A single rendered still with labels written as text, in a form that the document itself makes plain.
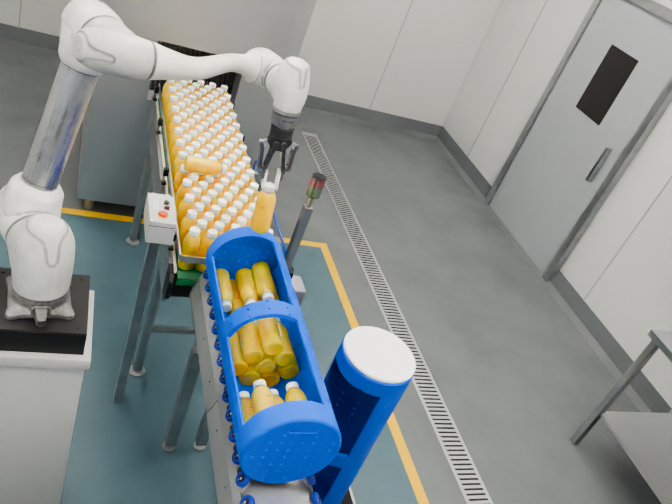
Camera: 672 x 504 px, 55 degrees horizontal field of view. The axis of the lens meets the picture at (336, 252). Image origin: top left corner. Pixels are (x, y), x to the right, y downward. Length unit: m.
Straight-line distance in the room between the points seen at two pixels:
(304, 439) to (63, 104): 1.12
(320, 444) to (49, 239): 0.92
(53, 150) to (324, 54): 5.04
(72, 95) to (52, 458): 1.19
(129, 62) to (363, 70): 5.38
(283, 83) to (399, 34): 5.01
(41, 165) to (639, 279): 4.18
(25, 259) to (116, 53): 0.61
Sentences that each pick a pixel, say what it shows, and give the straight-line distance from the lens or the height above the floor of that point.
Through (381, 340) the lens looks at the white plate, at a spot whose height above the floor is 1.04.
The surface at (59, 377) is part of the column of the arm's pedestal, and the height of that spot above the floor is 0.91.
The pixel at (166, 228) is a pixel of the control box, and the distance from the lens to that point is 2.50.
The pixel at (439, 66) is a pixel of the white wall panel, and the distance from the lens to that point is 7.28.
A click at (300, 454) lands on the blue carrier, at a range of 1.86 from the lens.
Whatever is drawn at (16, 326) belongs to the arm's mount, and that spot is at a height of 1.09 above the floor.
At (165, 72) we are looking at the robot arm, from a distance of 1.80.
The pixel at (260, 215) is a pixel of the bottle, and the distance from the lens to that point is 2.22.
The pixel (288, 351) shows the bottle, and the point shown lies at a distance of 2.05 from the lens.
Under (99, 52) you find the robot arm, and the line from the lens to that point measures 1.73.
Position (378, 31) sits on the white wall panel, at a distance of 6.88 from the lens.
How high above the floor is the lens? 2.48
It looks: 32 degrees down
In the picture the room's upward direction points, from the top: 23 degrees clockwise
